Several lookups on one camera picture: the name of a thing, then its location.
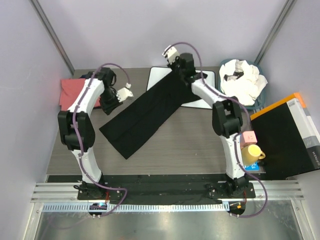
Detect black floral print t-shirt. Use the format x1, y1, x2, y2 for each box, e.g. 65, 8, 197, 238
99, 72, 200, 160

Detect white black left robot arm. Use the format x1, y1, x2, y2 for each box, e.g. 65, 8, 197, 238
57, 67, 122, 200

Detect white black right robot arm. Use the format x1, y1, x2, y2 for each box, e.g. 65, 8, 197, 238
163, 50, 249, 198

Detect white crumpled t-shirts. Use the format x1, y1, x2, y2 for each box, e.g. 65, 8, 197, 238
218, 58, 269, 106

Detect white tray board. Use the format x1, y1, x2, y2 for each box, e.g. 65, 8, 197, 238
146, 66, 216, 109

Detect folded dark navy t-shirt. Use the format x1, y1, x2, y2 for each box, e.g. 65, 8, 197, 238
79, 71, 93, 79

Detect folded coral pink t-shirt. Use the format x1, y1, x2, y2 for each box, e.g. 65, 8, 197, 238
59, 78, 86, 111

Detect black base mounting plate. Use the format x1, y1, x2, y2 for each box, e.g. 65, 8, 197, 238
76, 174, 256, 201

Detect pink cube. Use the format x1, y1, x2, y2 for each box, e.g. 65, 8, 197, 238
240, 130, 258, 147

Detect yellow mug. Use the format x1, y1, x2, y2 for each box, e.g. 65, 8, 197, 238
241, 144, 266, 166

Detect black orange box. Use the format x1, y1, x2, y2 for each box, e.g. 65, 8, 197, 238
250, 92, 320, 180

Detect blue picture book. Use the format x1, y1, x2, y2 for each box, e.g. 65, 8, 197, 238
244, 162, 260, 172

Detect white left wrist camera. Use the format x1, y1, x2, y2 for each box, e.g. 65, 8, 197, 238
116, 83, 134, 103

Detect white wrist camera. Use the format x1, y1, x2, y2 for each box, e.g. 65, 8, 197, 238
116, 83, 134, 103
162, 45, 180, 65

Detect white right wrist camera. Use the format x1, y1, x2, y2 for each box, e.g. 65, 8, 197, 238
162, 45, 180, 65

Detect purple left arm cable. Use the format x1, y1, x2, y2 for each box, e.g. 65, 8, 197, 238
72, 62, 132, 217

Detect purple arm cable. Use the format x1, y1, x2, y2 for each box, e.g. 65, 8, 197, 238
163, 41, 269, 219
72, 62, 132, 217

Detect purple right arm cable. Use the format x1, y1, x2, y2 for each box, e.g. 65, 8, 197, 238
163, 41, 269, 219

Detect aluminium rail frame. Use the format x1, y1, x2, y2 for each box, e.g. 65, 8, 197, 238
31, 180, 304, 215

